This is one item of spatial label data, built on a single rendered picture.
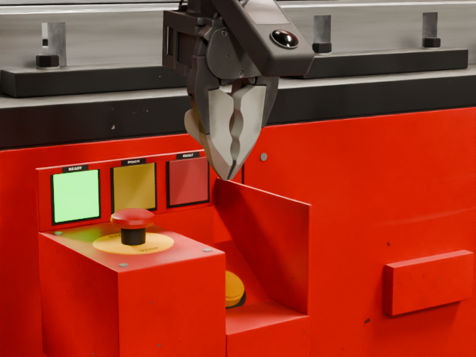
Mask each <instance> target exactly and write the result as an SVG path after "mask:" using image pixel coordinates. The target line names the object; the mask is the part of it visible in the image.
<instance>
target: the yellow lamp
mask: <svg viewBox="0 0 476 357"><path fill-rule="evenodd" d="M113 187H114V213H116V212H117V211H119V210H122V209H127V208H142V209H149V208H155V189H154V163H152V164H140V165H134V166H123V167H116V168H113Z"/></svg>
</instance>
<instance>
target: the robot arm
mask: <svg viewBox="0 0 476 357"><path fill-rule="evenodd" d="M183 1H184V0H181V1H180V3H179V6H178V9H172V10H164V12H163V41H162V65H163V66H165V67H169V68H172V69H174V73H177V74H180V75H183V76H187V80H186V87H187V92H188V98H189V101H190V102H191V105H192V107H193V108H192V109H190V110H188V111H187V112H186V114H185V117H184V124H185V128H186V131H187V132H188V134H189V135H190V136H191V137H193V138H194V139H195V140H196V141H197V142H198V143H199V144H200V145H202V146H203V149H204V152H205V153H206V156H207V158H208V161H209V163H210V165H211V167H212V169H213V170H214V172H215V173H216V174H217V175H218V177H219V178H220V179H221V180H223V181H227V180H232V179H233V178H234V177H235V176H236V174H237V172H238V171H239V170H240V169H241V167H242V165H243V164H244V162H245V161H246V159H247V157H248V156H249V154H250V152H251V151H252V149H253V147H254V145H255V144H256V141H257V139H258V137H259V134H260V132H261V129H263V128H264V127H265V125H266V121H267V120H268V117H269V114H270V112H271V109H272V107H273V104H274V101H275V99H276V95H277V92H278V84H279V77H284V76H300V75H306V74H307V73H308V72H309V69H310V67H311V65H312V62H313V60H314V58H315V52H314V51H313V49H312V48H311V47H310V46H309V44H308V43H307V41H306V40H305V39H304V38H303V36H302V35H301V34H300V32H299V31H298V29H297V28H296V27H295V26H294V24H293V22H292V21H291V20H290V19H289V18H288V16H287V15H286V13H285V12H284V10H283V9H282V8H281V7H280V5H279V4H278V2H277V1H276V0H188V5H182V3H183ZM168 27H169V32H168V54H167V30H168ZM230 79H235V80H234V82H233V84H232V90H231V96H229V95H228V94H226V93H225V92H224V91H222V90H221V89H219V87H220V86H226V85H227V83H228V81H229V80H230ZM230 146H231V147H230Z"/></svg>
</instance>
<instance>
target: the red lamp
mask: <svg viewBox="0 0 476 357"><path fill-rule="evenodd" d="M207 199H208V158H207V157H201V158H194V159H182V160H176V161H170V162H169V205H178V204H183V203H192V202H198V201H203V200H207Z"/></svg>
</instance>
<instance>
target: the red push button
mask: <svg viewBox="0 0 476 357"><path fill-rule="evenodd" d="M155 220H156V219H155V216H154V213H152V212H150V211H148V210H145V209H142V208H127V209H122V210H119V211H117V212H115V213H113V214H112V215H111V219H110V221H111V223H112V224H113V226H114V227H117V228H120V230H121V244H124V245H129V246H136V245H141V244H144V243H146V227H150V226H152V225H153V224H154V221H155Z"/></svg>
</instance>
